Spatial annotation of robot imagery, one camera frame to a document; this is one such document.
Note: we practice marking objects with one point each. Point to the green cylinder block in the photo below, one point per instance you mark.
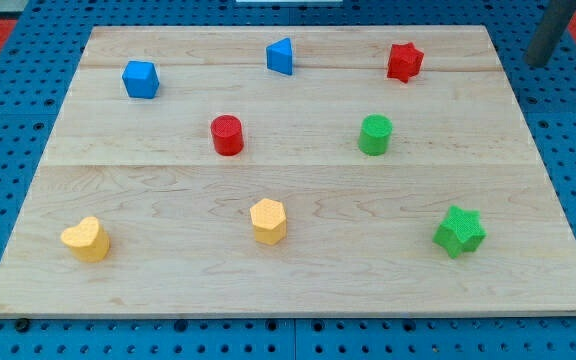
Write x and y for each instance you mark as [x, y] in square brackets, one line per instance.
[375, 133]

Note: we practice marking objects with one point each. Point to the red star block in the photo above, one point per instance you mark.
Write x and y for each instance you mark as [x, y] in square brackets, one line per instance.
[404, 62]

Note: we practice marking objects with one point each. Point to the red cylinder block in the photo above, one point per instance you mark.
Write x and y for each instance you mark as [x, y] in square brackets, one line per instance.
[227, 135]

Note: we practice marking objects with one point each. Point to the light wooden board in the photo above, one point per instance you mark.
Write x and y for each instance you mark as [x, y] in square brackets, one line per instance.
[359, 227]

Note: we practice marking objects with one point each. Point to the blue triangle block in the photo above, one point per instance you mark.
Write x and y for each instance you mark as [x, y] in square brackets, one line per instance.
[279, 56]

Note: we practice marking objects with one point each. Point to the green star block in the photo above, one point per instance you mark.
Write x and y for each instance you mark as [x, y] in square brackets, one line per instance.
[460, 231]

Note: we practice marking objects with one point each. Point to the blue cube block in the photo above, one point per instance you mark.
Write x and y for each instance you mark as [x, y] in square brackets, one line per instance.
[140, 79]

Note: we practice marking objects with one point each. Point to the yellow heart block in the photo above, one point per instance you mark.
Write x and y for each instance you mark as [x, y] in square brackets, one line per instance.
[88, 241]

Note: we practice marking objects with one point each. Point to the yellow hexagon block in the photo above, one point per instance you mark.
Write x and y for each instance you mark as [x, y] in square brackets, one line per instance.
[269, 221]

